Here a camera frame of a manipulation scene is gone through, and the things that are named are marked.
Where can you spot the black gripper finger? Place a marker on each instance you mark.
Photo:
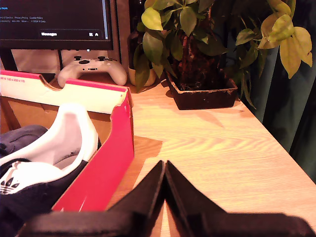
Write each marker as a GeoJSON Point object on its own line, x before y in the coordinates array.
{"type": "Point", "coordinates": [182, 197]}
{"type": "Point", "coordinates": [148, 192]}

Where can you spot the red shoebox with lid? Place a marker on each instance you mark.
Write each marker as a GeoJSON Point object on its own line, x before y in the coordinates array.
{"type": "Point", "coordinates": [103, 172]}

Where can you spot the dark square planter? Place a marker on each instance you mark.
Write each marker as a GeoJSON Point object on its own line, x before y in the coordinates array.
{"type": "Point", "coordinates": [205, 98]}

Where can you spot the small cream pot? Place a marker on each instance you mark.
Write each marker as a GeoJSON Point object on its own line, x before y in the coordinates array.
{"type": "Point", "coordinates": [148, 79]}

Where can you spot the black white sneaker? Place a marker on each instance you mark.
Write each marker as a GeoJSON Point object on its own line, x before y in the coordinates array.
{"type": "Point", "coordinates": [29, 195]}

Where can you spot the dark green curtain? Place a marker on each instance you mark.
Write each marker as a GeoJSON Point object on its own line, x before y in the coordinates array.
{"type": "Point", "coordinates": [284, 111]}

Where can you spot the white game controller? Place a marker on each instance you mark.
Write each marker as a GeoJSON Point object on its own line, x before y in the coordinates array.
{"type": "Point", "coordinates": [93, 70]}

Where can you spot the dark blue sneaker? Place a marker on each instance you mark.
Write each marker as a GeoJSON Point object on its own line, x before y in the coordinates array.
{"type": "Point", "coordinates": [22, 138]}

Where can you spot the green leafy plant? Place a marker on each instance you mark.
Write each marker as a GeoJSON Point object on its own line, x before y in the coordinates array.
{"type": "Point", "coordinates": [187, 19]}

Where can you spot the monitor with dark feed screen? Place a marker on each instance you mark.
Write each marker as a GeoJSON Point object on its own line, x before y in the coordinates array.
{"type": "Point", "coordinates": [61, 24]}

